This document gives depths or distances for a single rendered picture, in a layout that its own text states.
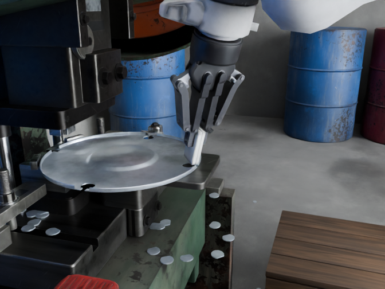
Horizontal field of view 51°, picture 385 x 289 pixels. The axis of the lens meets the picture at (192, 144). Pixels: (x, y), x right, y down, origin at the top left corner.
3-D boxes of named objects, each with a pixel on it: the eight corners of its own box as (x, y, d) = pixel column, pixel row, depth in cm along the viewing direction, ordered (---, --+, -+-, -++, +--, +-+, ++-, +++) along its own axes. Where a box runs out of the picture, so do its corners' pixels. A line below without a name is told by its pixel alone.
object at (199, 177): (219, 215, 81) (221, 152, 77) (203, 254, 68) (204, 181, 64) (106, 200, 87) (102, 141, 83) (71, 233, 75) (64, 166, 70)
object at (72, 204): (121, 172, 88) (121, 159, 87) (73, 216, 69) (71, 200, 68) (57, 165, 92) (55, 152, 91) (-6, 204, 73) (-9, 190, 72)
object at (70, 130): (78, 129, 78) (76, 110, 77) (65, 136, 74) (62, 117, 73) (63, 128, 79) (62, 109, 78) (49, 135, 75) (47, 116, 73)
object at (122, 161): (2, 180, 65) (2, 176, 65) (91, 130, 92) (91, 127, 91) (171, 203, 58) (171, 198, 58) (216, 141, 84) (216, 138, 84)
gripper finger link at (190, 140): (198, 122, 67) (183, 124, 65) (193, 146, 70) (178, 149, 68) (193, 117, 68) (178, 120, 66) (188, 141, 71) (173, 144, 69)
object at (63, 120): (118, 114, 83) (117, 88, 82) (65, 145, 65) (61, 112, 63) (50, 109, 87) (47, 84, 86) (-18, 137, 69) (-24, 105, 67)
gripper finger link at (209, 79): (215, 74, 61) (207, 74, 60) (200, 135, 67) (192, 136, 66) (201, 63, 63) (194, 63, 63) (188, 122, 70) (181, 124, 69)
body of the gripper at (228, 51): (208, 43, 54) (195, 102, 60) (256, 40, 59) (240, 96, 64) (181, 23, 59) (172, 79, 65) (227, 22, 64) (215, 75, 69)
